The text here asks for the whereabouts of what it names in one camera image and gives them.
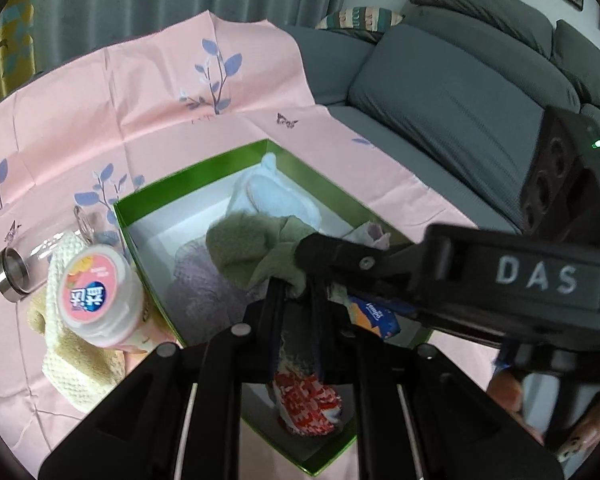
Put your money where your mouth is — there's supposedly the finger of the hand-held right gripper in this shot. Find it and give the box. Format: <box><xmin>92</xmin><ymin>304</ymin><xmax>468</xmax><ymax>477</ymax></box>
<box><xmin>294</xmin><ymin>232</ymin><xmax>433</xmax><ymax>311</ymax></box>

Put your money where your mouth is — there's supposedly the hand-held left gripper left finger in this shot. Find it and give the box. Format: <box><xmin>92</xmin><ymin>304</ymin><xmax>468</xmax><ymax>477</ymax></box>
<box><xmin>37</xmin><ymin>280</ymin><xmax>287</xmax><ymax>480</ymax></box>

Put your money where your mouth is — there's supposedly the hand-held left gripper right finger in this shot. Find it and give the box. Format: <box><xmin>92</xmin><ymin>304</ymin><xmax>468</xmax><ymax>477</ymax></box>
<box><xmin>307</xmin><ymin>280</ymin><xmax>566</xmax><ymax>480</ymax></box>

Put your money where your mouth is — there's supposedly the green fluffy cloth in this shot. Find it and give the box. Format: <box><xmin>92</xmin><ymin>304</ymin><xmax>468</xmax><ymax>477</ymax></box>
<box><xmin>205</xmin><ymin>211</ymin><xmax>326</xmax><ymax>301</ymax></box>

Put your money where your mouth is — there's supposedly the green box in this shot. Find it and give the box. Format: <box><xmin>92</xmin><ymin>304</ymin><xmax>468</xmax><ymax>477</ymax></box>
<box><xmin>112</xmin><ymin>138</ymin><xmax>436</xmax><ymax>478</ymax></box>

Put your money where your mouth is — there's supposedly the person's right hand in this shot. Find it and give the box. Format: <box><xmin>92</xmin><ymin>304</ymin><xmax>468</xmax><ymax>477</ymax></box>
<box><xmin>486</xmin><ymin>372</ymin><xmax>600</xmax><ymax>463</ymax></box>

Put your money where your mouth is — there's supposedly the small pink white cloth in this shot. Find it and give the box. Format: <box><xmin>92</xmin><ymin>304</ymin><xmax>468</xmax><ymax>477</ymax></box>
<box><xmin>342</xmin><ymin>221</ymin><xmax>393</xmax><ymax>251</ymax></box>

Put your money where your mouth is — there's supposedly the blue orange tissue packet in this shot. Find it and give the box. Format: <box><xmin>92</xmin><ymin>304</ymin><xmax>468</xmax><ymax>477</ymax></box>
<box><xmin>347</xmin><ymin>295</ymin><xmax>401</xmax><ymax>341</ymax></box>

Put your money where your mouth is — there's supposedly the red white printed pouch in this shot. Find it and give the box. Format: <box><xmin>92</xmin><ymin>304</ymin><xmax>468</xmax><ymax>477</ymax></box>
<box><xmin>267</xmin><ymin>370</ymin><xmax>343</xmax><ymax>436</ymax></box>

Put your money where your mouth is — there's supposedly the purple mesh cloth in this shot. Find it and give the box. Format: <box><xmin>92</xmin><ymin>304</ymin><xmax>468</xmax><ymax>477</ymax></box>
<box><xmin>165</xmin><ymin>240</ymin><xmax>261</xmax><ymax>341</ymax></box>

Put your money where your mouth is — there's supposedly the pink gum jar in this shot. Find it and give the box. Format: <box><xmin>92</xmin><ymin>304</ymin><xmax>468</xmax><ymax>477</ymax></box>
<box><xmin>60</xmin><ymin>245</ymin><xmax>146</xmax><ymax>348</ymax></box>

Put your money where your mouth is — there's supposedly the grey sofa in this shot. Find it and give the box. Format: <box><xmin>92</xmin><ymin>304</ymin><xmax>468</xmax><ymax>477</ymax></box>
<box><xmin>280</xmin><ymin>0</ymin><xmax>600</xmax><ymax>241</ymax></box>

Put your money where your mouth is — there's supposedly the yellow white checked towel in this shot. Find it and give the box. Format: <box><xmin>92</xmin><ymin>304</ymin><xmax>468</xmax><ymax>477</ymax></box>
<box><xmin>27</xmin><ymin>230</ymin><xmax>181</xmax><ymax>413</ymax></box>

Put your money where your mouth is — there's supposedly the pink printed sheet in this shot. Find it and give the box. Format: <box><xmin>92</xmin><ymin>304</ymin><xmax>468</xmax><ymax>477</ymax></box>
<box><xmin>0</xmin><ymin>10</ymin><xmax>501</xmax><ymax>480</ymax></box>

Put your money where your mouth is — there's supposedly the striped patterned cushion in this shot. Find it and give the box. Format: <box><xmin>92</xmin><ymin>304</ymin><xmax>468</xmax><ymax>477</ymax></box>
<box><xmin>315</xmin><ymin>6</ymin><xmax>406</xmax><ymax>33</ymax></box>

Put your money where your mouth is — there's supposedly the clear glass bottle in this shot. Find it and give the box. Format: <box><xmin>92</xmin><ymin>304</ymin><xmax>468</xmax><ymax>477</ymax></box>
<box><xmin>0</xmin><ymin>205</ymin><xmax>106</xmax><ymax>303</ymax></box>

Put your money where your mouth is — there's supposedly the yellow printed cloth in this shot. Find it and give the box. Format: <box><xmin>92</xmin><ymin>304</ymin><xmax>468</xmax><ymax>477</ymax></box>
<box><xmin>0</xmin><ymin>0</ymin><xmax>41</xmax><ymax>106</ymax></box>

